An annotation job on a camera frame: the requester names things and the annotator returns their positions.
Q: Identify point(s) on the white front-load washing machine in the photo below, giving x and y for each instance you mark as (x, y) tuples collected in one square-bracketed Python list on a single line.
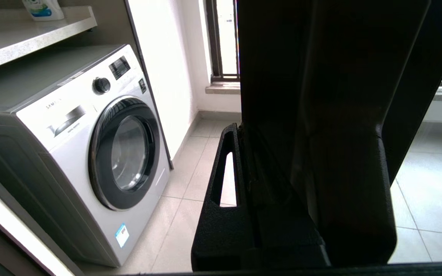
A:
[(71, 126)]

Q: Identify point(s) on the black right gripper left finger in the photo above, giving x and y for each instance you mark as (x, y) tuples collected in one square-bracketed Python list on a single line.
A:
[(221, 237)]

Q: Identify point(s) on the black framed sliding glass door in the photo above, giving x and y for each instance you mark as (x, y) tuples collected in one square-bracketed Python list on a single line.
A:
[(274, 57)]

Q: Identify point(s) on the white stone shelf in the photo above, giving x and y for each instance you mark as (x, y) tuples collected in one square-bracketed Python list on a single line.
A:
[(21, 38)]

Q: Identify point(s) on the white detergent bottle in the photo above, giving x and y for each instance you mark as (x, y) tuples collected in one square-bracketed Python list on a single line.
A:
[(44, 9)]

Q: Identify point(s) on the black window frame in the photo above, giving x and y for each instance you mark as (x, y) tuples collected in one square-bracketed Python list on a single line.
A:
[(214, 38)]

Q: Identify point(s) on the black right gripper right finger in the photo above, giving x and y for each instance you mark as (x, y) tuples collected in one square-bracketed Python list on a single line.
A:
[(278, 237)]

